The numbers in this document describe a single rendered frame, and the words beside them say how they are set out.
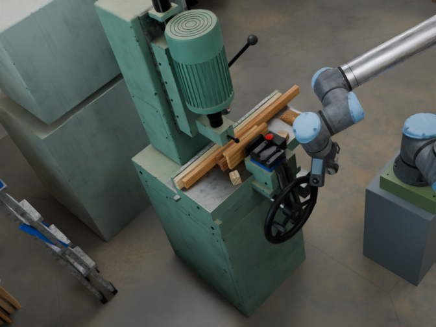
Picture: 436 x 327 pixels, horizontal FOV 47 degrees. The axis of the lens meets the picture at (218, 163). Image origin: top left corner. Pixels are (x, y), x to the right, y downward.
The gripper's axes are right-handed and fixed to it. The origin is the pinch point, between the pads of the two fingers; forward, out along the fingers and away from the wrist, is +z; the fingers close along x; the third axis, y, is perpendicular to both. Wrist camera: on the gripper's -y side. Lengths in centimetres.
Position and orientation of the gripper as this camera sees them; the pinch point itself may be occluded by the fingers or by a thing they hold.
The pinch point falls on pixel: (330, 174)
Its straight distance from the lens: 189.5
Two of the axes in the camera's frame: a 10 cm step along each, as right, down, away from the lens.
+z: 4.2, 3.8, 8.3
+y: 3.3, -9.1, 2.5
